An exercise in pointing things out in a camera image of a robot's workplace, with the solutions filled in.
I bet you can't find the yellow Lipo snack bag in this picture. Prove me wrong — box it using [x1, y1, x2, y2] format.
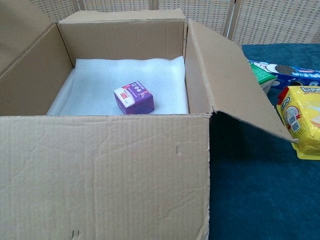
[276, 85, 320, 160]

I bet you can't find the purple tissue pack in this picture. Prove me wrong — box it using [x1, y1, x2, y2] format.
[113, 80, 155, 115]

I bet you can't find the woven rattan folding screen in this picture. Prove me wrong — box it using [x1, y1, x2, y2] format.
[29, 0, 320, 46]

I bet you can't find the green tissue pack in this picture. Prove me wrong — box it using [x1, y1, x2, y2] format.
[249, 62, 278, 95]

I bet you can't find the blue Oreo cookie package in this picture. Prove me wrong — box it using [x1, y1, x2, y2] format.
[247, 59, 320, 91]

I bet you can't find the large brown cardboard box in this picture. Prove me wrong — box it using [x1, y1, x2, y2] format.
[0, 0, 299, 240]

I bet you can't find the white foam sheet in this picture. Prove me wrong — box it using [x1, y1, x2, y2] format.
[46, 56, 190, 116]

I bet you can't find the dark blue table cloth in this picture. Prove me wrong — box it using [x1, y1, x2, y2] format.
[207, 43, 320, 240]

